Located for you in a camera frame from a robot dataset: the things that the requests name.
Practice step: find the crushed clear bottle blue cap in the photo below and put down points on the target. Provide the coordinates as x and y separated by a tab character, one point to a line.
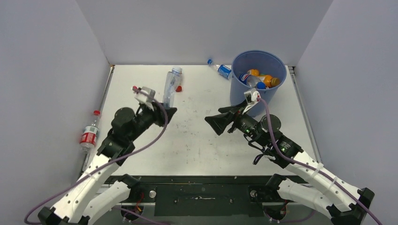
173	80

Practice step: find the red cap red label bottle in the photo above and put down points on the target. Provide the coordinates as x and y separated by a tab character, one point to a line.
90	133

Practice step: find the pepsi bottle blue label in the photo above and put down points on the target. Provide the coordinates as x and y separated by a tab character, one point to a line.
252	81

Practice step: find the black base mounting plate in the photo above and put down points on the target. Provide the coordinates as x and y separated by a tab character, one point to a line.
204	195

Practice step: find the orange juice bottle gold cap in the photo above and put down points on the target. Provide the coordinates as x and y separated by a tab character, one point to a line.
270	81

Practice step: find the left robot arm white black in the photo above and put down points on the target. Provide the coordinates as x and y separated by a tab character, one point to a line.
81	205

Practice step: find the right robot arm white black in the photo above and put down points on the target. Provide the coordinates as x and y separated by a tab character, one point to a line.
324	192

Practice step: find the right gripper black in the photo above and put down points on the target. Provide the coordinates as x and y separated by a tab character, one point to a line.
218	123

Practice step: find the far blue label bottle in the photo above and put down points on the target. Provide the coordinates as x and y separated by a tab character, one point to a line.
222	69

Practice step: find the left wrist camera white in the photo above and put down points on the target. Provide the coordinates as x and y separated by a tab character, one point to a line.
144	96

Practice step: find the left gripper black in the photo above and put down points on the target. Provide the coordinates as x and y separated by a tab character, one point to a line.
157	113

